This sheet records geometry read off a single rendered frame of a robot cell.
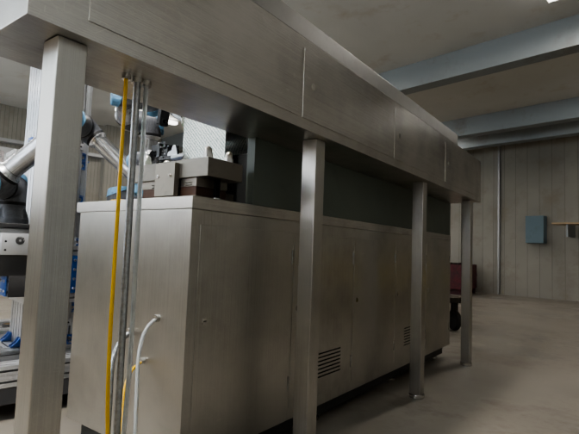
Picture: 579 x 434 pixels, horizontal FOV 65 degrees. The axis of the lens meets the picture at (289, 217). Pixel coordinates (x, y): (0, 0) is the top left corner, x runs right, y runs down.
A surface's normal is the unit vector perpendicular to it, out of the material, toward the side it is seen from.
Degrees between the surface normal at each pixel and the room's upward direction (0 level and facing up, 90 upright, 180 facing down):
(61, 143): 90
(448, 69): 90
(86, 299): 90
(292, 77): 90
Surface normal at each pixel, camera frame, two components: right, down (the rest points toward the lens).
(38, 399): 0.81, -0.01
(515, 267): -0.71, -0.07
